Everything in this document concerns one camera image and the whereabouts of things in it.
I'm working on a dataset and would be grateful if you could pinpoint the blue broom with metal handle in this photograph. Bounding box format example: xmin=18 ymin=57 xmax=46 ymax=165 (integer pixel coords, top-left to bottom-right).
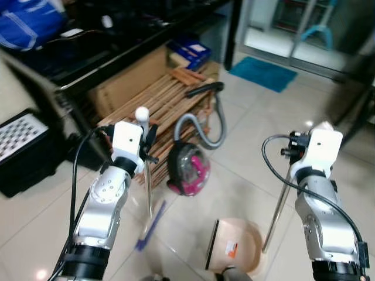
xmin=135 ymin=106 xmax=168 ymax=252

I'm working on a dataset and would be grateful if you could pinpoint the beige dustpan with metal handle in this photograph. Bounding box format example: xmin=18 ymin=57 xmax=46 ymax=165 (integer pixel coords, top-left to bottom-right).
xmin=204 ymin=120 xmax=335 ymax=277

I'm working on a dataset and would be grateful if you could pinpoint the teal floor mat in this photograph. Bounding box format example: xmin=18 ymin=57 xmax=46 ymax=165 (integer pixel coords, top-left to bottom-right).
xmin=228 ymin=56 xmax=298 ymax=94

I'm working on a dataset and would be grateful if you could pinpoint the folded wooden slat rack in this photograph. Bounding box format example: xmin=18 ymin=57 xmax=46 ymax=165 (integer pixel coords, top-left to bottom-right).
xmin=97 ymin=66 xmax=221 ymax=186

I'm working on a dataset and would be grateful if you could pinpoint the brown cardboard box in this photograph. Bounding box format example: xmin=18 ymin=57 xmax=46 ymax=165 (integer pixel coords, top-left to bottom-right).
xmin=88 ymin=46 xmax=178 ymax=119

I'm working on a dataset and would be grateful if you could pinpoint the blue flat carton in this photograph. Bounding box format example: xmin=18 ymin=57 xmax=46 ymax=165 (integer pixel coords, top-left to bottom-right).
xmin=168 ymin=37 xmax=212 ymax=71

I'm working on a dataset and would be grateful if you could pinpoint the black desk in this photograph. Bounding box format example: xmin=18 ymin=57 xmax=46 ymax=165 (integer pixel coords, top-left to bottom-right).
xmin=0 ymin=0 xmax=242 ymax=154

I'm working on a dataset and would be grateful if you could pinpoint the light blue stool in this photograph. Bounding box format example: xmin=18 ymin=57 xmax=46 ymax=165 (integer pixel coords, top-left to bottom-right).
xmin=300 ymin=0 xmax=339 ymax=52

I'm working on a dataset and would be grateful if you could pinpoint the black case with checkerboard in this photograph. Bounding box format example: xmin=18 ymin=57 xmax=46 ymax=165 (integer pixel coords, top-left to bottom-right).
xmin=0 ymin=108 xmax=69 ymax=198

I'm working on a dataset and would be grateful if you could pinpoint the white flat device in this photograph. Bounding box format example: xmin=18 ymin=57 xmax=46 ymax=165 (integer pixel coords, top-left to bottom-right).
xmin=60 ymin=28 xmax=84 ymax=39

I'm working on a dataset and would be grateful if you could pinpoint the grey right robot foot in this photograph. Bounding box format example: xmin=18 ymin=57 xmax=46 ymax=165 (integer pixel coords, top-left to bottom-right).
xmin=219 ymin=266 xmax=254 ymax=281

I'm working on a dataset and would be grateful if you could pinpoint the blue white bag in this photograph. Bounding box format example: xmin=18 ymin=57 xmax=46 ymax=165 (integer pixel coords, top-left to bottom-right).
xmin=0 ymin=0 xmax=66 ymax=52

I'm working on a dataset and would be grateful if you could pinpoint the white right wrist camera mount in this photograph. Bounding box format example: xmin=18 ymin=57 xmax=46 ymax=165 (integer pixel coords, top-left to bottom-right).
xmin=291 ymin=122 xmax=343 ymax=180

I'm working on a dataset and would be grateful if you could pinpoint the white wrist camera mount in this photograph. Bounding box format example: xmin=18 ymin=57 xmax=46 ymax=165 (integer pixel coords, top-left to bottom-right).
xmin=111 ymin=121 xmax=146 ymax=175
xmin=291 ymin=122 xmax=343 ymax=180

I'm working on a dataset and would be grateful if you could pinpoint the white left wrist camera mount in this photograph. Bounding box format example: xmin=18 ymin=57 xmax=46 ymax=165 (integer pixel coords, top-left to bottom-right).
xmin=111 ymin=121 xmax=146 ymax=175

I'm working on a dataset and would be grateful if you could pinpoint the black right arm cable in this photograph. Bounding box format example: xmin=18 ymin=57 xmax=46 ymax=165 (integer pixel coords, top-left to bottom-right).
xmin=261 ymin=133 xmax=366 ymax=259

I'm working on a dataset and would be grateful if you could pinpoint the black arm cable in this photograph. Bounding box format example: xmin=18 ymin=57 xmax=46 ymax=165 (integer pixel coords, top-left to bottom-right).
xmin=49 ymin=125 xmax=115 ymax=281
xmin=261 ymin=133 xmax=366 ymax=259

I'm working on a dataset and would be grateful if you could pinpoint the pink vacuum cleaner grey hose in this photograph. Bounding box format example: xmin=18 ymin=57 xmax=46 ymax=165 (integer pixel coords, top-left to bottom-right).
xmin=166 ymin=81 xmax=227 ymax=197

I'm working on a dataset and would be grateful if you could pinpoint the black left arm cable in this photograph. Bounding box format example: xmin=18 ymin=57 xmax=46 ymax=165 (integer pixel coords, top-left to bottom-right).
xmin=49 ymin=125 xmax=115 ymax=281

